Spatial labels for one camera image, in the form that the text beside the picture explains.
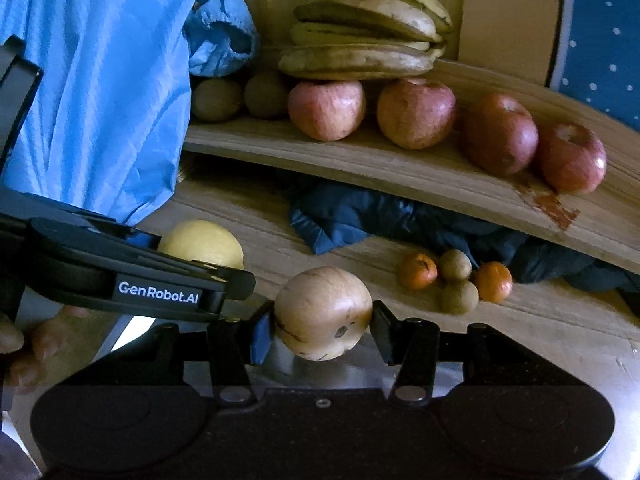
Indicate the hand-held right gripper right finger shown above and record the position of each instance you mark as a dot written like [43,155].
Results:
[382,332]

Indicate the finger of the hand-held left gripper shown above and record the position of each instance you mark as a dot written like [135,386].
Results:
[200,265]

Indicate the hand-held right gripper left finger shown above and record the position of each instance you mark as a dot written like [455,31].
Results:
[260,336]

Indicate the yellow pear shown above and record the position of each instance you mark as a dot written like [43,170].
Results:
[205,242]

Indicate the rectangular metal tray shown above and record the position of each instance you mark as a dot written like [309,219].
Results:
[350,372]

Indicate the striped tan pepino melon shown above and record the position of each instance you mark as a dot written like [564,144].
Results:
[322,312]

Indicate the small orange tangerine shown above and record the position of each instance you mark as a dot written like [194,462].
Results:
[418,271]
[494,282]

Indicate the small tan longan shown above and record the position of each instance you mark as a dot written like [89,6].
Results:
[459,297]
[455,264]

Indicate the person's left hand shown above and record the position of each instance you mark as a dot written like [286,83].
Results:
[47,340]

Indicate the dark blue cloth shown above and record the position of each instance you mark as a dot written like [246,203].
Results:
[400,220]

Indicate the wooden desk shelf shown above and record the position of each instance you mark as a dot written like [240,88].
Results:
[400,170]

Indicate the brown kiwi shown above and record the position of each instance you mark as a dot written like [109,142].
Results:
[265,95]
[217,100]

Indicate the light blue hanging cloth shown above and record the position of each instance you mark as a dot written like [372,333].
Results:
[100,85]

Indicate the red apple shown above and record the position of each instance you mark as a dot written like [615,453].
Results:
[415,115]
[325,110]
[572,160]
[497,135]

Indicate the crumpled blue plastic bag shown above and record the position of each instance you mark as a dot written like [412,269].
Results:
[220,35]

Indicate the bunch of bananas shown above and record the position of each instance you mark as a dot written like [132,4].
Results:
[360,25]

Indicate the light wooden cabinet panel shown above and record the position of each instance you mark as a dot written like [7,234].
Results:
[495,10]

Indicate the blue polka dot board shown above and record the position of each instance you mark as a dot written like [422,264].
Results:
[605,35]

